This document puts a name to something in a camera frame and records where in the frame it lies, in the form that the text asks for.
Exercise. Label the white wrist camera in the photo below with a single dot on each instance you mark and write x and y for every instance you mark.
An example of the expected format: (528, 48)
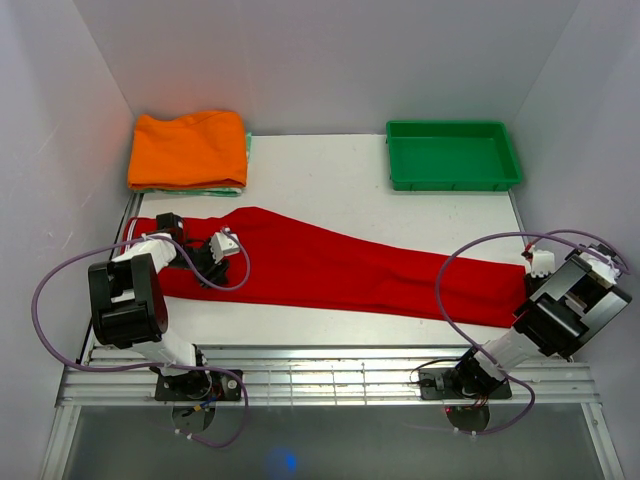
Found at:
(541, 262)
(223, 244)

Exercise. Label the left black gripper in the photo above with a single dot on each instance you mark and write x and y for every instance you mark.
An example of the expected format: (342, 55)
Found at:
(217, 276)

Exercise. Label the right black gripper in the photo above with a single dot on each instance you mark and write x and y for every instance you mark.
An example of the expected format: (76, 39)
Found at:
(531, 282)

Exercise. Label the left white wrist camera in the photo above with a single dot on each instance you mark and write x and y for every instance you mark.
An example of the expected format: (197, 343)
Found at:
(223, 244)

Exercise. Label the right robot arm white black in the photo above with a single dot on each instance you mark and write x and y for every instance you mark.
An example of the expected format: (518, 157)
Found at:
(565, 310)

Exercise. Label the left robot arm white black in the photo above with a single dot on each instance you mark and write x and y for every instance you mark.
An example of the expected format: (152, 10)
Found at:
(129, 312)

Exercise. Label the red trousers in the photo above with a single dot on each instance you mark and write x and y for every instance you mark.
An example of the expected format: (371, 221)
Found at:
(292, 263)

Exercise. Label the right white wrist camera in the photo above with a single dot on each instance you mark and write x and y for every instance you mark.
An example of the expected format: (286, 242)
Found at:
(541, 262)

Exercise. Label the folded light green garment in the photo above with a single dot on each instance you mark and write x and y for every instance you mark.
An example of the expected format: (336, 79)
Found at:
(240, 190)

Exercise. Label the aluminium rail frame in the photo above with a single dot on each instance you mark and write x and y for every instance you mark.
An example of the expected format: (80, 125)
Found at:
(305, 357)

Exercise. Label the folded orange trousers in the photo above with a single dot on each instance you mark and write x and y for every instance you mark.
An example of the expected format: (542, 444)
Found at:
(215, 120)

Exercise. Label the green plastic tray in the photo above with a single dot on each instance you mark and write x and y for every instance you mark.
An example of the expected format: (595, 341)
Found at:
(452, 155)

